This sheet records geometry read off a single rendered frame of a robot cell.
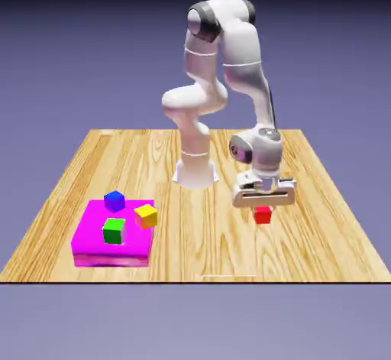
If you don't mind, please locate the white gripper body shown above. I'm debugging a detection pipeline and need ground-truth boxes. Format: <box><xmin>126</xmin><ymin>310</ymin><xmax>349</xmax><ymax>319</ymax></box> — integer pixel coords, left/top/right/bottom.
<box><xmin>231</xmin><ymin>181</ymin><xmax>297</xmax><ymax>209</ymax></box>

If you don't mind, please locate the small red cube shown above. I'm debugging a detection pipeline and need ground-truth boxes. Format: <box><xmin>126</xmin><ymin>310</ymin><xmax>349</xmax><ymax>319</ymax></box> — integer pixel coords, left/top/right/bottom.
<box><xmin>253</xmin><ymin>206</ymin><xmax>273</xmax><ymax>225</ymax></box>

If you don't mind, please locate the small yellow cube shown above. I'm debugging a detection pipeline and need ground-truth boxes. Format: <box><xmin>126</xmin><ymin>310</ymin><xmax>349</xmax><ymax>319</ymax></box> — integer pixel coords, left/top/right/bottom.
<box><xmin>134</xmin><ymin>203</ymin><xmax>159</xmax><ymax>230</ymax></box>

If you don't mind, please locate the small blue cube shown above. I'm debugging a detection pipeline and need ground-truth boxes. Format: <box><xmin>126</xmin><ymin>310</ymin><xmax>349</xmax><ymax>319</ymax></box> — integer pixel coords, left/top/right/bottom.
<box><xmin>103</xmin><ymin>190</ymin><xmax>127</xmax><ymax>213</ymax></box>

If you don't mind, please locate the small green cube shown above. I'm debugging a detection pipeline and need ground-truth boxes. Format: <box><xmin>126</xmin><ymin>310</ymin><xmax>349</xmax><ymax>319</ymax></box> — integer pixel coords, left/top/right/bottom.
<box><xmin>102</xmin><ymin>217</ymin><xmax>127</xmax><ymax>245</ymax></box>

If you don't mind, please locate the large magenta box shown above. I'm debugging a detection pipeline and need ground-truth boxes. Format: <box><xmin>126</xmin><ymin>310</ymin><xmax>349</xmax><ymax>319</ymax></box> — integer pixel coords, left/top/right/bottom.
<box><xmin>70</xmin><ymin>199</ymin><xmax>156</xmax><ymax>268</ymax></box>

